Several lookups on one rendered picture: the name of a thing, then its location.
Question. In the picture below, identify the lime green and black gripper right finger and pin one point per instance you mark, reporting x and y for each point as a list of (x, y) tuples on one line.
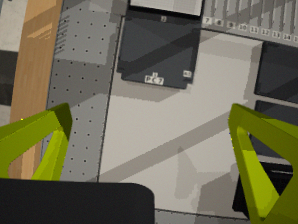
[(259, 191)]

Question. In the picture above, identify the black deep-well plate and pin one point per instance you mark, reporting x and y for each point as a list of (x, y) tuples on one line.
[(280, 178)]

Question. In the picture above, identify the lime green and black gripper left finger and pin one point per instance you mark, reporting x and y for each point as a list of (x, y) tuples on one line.
[(17, 137)]

